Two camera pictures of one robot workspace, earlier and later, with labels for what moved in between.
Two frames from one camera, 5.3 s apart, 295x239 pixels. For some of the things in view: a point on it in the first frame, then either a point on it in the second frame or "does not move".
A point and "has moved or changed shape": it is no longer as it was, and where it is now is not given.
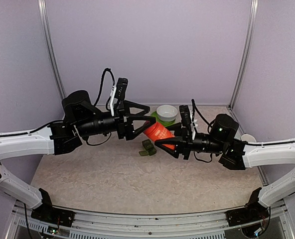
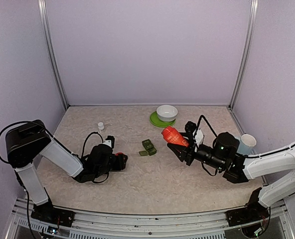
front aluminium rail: x=274 y=224 does not move
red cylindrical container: x=157 y=131 has moved or changed shape
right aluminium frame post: x=254 y=7 does not move
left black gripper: x=126 y=130 to x=120 y=163
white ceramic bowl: x=167 y=112 does not move
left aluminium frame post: x=42 y=7 does not move
